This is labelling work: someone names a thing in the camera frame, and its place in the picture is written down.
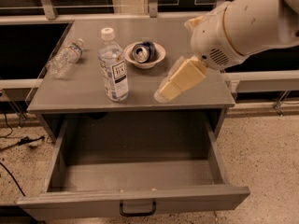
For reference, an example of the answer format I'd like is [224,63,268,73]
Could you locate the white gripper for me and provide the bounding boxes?
[154,2,247,104]

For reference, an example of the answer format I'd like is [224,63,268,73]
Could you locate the blue label plastic bottle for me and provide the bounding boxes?
[98,27,129,102]

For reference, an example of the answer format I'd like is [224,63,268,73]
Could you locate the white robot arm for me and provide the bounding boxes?
[154,0,299,103]

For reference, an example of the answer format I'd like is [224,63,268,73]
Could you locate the clear crushed water bottle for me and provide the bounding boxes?
[46,38,84,78]

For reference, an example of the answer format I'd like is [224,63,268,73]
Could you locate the open grey top drawer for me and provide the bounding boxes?
[18,114,249,221]

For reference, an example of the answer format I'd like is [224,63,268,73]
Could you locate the white ceramic bowl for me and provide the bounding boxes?
[124,41,166,69]

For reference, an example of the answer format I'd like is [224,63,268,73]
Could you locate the blue soda can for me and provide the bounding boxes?
[132,41,156,63]

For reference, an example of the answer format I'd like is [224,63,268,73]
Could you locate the grey cabinet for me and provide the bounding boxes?
[28,20,235,142]

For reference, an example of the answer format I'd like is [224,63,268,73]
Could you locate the black drawer handle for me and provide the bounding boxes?
[120,202,156,217]

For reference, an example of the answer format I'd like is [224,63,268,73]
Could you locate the black cable with plug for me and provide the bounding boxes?
[0,109,46,151]

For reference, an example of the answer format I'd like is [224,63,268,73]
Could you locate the black floor cable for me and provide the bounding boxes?
[0,161,26,198]

